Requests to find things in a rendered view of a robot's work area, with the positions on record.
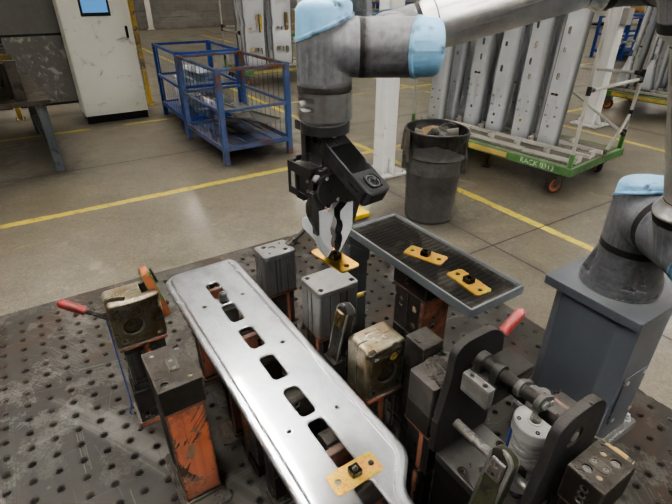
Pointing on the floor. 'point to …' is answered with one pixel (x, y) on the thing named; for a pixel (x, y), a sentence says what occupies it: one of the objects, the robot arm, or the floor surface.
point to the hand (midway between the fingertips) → (334, 249)
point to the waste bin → (433, 167)
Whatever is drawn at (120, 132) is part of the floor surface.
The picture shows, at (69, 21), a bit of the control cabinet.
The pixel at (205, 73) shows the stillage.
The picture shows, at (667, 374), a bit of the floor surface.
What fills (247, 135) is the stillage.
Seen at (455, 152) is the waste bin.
